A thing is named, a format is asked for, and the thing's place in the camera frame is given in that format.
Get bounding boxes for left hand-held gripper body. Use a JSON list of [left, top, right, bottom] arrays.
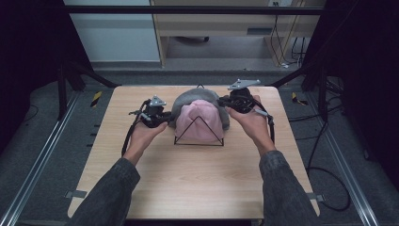
[[130, 95, 168, 129]]

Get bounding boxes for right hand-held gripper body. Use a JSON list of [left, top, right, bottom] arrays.
[[227, 78, 263, 115]]

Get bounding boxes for pink knit beanie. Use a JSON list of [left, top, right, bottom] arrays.
[[174, 99, 225, 143]]

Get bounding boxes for grey knit beanie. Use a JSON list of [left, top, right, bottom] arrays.
[[168, 88, 231, 131]]

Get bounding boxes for black wire triangle rack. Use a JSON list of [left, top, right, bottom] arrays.
[[173, 83, 225, 147]]

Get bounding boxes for person's left hand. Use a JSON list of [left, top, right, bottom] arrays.
[[122, 121, 168, 166]]

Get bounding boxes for person's right hand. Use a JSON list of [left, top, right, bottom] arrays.
[[225, 94, 277, 158]]

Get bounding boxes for black metal stand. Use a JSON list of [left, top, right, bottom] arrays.
[[266, 59, 330, 123], [56, 59, 121, 121]]

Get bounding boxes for white cabinet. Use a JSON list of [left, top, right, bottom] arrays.
[[64, 0, 161, 63]]

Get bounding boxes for left hand-held gripper cable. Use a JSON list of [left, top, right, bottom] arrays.
[[120, 98, 152, 157]]

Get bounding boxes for hand-held gripper cable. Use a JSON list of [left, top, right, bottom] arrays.
[[120, 98, 152, 157], [252, 105, 277, 145]]

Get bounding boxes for right hand-held gripper cable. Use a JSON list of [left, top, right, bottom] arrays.
[[252, 105, 277, 145]]

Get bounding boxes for yellow-handled tool right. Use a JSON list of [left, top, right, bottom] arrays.
[[291, 91, 309, 106]]

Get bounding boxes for yellow-handled tool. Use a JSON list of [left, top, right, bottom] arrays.
[[291, 91, 309, 106], [89, 90, 104, 108]]

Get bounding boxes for yellow-handled tool left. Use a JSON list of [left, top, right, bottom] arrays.
[[89, 90, 104, 108]]

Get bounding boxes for yellow cable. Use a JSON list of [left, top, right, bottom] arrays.
[[276, 13, 299, 65]]

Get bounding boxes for black hanging cables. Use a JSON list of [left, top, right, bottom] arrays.
[[291, 37, 307, 67]]

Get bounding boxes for black horizontal frame bar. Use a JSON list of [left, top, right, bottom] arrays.
[[64, 5, 326, 16]]

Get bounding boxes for grey metal table bracket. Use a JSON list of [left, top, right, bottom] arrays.
[[64, 189, 88, 200], [306, 192, 326, 202]]

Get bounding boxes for aluminium floor rail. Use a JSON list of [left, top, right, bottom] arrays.
[[305, 92, 380, 226], [0, 92, 81, 226]]

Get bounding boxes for black floor cable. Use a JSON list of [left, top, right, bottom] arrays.
[[288, 103, 352, 212]]

